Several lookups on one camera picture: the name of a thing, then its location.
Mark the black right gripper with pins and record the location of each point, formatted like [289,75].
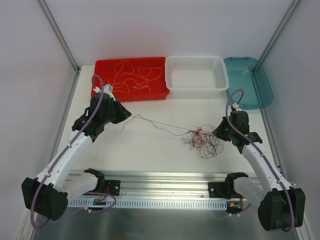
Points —
[225,131]

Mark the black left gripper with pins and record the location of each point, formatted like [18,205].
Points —
[115,109]

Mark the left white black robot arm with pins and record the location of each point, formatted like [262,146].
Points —
[48,194]

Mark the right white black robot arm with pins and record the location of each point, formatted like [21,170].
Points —
[280,206]

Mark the teal transparent plastic tray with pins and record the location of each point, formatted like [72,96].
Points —
[248,74]

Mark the red plastic tray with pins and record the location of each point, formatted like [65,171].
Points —
[134,79]

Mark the white perforated plastic basket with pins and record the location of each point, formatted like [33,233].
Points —
[195,76]

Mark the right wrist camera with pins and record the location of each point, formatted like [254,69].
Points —
[235,107]

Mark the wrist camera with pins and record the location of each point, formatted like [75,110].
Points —
[235,107]
[108,89]

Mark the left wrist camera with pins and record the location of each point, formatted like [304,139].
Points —
[108,89]

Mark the white slotted cable duct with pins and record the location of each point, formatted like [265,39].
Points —
[135,203]

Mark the aluminium extrusion rail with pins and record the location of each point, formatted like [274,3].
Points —
[164,185]

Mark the left aluminium frame post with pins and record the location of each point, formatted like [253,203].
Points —
[58,34]

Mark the aluminium frame post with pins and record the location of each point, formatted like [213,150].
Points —
[279,29]
[58,34]

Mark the right aluminium frame post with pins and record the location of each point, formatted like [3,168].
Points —
[279,29]

